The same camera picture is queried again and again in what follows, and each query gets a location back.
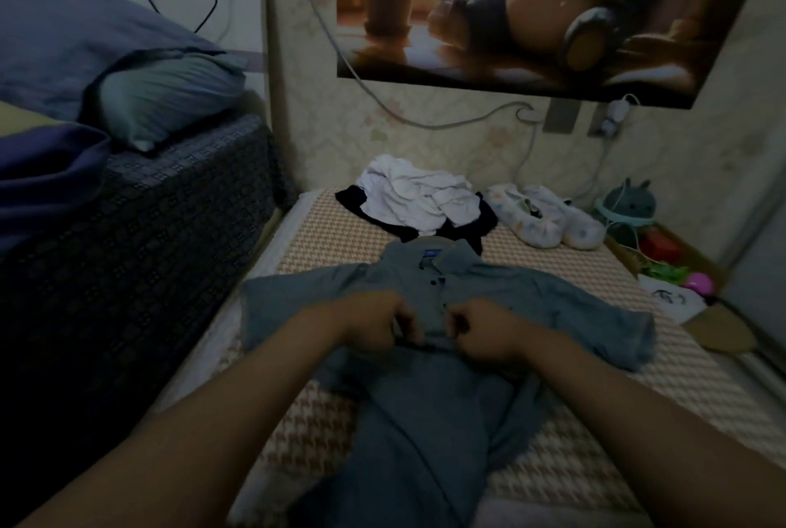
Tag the wooden bedside tray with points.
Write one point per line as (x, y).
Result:
(725, 331)

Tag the person's left forearm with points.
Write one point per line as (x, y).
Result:
(184, 448)

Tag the teal round bunny lamp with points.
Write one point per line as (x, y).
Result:
(628, 202)

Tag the blue folded blanket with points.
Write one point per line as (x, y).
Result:
(43, 184)

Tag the black garment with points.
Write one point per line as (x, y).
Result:
(473, 233)

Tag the person's right hand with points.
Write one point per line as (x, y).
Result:
(491, 331)

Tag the dark patterned bed cover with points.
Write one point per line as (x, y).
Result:
(135, 288)

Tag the person's right forearm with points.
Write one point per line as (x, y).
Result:
(651, 435)

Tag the white printed card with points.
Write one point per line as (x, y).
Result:
(672, 298)

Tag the white charger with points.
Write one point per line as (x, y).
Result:
(615, 114)

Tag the grey sliding door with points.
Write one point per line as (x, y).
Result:
(759, 263)

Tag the pile of grey-blue clothes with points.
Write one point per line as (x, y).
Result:
(418, 423)

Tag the white wall plug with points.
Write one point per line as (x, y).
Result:
(527, 115)

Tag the pink ball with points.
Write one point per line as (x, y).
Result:
(700, 284)

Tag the grey-green pillow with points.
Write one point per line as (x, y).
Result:
(172, 98)

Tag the grey wall socket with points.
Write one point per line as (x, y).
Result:
(561, 115)

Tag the red toy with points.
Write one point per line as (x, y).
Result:
(663, 245)

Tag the blue pillow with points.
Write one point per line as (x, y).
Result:
(74, 48)

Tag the person's left hand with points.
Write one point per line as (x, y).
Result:
(375, 322)

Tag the yellow-green cushion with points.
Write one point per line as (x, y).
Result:
(22, 120)

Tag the white polo shirt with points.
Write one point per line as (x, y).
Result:
(418, 196)

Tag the cartoon bear wall poster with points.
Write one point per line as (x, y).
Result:
(553, 5)

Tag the green toy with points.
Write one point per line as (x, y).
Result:
(669, 272)

